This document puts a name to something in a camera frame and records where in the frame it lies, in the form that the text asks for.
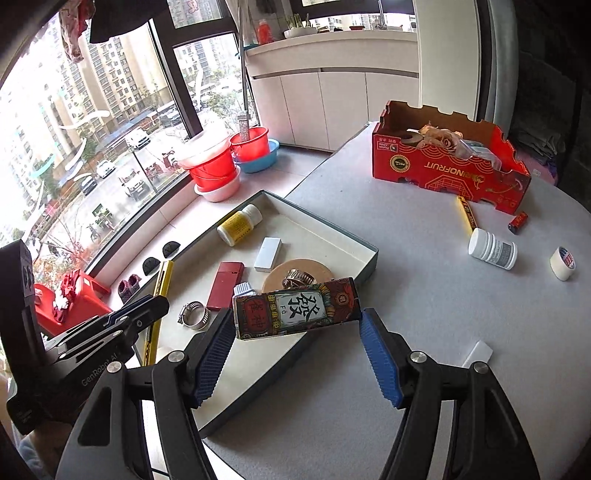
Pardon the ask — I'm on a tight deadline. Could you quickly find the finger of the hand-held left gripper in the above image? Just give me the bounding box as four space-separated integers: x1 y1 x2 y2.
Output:
111 298 170 340
108 296 160 324

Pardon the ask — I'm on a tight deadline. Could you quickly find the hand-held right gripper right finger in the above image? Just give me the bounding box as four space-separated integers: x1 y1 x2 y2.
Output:
359 308 541 480

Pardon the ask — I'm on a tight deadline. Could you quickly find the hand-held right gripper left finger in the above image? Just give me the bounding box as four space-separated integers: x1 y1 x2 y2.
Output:
55 307 236 480

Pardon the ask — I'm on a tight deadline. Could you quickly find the yellow utility knife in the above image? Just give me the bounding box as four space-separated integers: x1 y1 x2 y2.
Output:
144 260 175 367

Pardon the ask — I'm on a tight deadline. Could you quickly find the large metal hose clamp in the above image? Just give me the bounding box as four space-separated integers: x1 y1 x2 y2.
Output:
178 301 212 331

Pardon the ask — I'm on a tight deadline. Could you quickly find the red case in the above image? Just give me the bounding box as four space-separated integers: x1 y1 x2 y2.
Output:
206 261 244 311

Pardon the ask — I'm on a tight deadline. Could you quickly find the patterned card box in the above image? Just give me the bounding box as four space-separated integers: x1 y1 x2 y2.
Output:
232 277 363 341

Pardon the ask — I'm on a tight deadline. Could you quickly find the round wooden disc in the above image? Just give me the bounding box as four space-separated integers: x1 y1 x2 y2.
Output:
262 259 335 294

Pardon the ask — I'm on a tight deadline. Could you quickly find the small metal hose clamp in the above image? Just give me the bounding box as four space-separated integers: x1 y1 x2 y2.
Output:
283 268 315 291

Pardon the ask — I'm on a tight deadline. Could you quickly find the white eraser block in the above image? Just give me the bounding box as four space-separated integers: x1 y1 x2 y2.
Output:
462 340 494 367
254 237 282 273

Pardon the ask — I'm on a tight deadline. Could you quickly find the yellow label pill bottle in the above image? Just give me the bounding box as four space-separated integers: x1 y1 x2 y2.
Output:
217 204 263 247

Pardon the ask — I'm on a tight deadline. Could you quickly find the grey pink knit slipper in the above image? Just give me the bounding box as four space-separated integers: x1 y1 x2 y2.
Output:
119 274 143 303

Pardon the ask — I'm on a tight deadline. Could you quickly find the red plastic stool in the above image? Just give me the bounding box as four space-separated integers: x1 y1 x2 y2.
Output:
33 270 112 337

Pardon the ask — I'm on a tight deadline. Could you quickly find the white basin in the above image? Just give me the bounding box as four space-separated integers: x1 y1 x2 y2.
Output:
194 173 241 203

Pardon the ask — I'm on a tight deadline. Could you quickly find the red bucket with lid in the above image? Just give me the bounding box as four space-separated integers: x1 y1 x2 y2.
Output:
178 131 238 190

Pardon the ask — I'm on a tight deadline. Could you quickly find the white pill bottle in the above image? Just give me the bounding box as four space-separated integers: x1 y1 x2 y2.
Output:
468 227 519 271

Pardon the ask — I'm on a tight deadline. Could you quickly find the short yellow printed stick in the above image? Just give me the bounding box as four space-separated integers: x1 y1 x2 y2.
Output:
456 196 479 232

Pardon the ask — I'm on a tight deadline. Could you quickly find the blue basin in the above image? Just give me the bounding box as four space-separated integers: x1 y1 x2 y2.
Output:
235 138 281 174

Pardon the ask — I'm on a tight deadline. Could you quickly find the red cardboard box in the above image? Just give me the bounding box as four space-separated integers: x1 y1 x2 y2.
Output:
372 100 533 215

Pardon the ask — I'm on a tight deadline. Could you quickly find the small white tape roll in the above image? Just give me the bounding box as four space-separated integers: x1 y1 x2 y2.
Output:
549 246 578 281

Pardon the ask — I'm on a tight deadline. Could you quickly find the red basin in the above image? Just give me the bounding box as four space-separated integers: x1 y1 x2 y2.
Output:
229 127 269 162

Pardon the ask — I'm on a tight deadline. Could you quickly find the clear plastic container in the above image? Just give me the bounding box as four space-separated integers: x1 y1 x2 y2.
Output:
457 138 504 171

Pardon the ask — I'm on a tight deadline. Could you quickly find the dried rose flower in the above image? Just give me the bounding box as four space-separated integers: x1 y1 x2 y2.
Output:
418 124 464 153

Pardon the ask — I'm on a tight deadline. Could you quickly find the thin metal pole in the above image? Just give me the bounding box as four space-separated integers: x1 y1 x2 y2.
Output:
233 0 254 134

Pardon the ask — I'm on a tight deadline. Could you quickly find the white cabinet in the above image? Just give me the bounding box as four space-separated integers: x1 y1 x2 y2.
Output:
245 34 421 153

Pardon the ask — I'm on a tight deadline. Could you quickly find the pile of folded clothes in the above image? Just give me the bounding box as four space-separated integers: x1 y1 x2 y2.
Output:
512 124 566 167

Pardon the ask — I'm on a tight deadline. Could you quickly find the hanging pink garment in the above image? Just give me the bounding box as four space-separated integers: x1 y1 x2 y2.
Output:
58 0 95 63

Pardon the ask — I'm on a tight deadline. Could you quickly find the hanging black garment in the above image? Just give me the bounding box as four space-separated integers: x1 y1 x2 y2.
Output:
90 0 162 44

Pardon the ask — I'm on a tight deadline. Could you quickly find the white planter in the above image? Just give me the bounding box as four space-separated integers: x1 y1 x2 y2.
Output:
283 14 319 40

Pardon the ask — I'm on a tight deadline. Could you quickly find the grey curtain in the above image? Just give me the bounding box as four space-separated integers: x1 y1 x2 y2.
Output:
475 0 522 139

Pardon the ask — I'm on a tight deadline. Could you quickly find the glass shelf cabinet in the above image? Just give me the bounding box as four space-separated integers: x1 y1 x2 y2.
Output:
508 0 591 195

